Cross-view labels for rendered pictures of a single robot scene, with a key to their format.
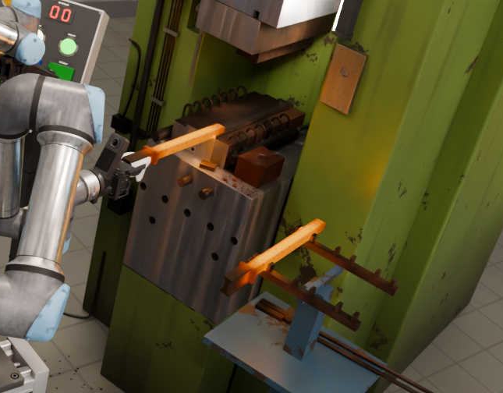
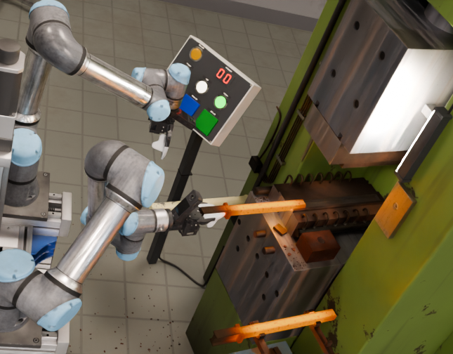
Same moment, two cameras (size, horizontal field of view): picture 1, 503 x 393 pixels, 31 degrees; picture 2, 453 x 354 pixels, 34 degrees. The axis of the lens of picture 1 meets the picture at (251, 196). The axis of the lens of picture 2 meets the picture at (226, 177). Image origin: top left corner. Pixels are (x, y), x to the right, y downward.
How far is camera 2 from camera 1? 79 cm
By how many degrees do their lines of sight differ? 23
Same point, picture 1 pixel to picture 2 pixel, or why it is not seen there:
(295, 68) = not seen: hidden behind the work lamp
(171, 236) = (244, 266)
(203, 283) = (252, 311)
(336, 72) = (390, 203)
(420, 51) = (452, 218)
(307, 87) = not seen: hidden behind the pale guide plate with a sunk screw
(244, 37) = (328, 149)
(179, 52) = (303, 132)
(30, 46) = (156, 109)
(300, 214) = (340, 294)
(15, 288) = (39, 290)
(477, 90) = not seen: outside the picture
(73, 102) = (133, 175)
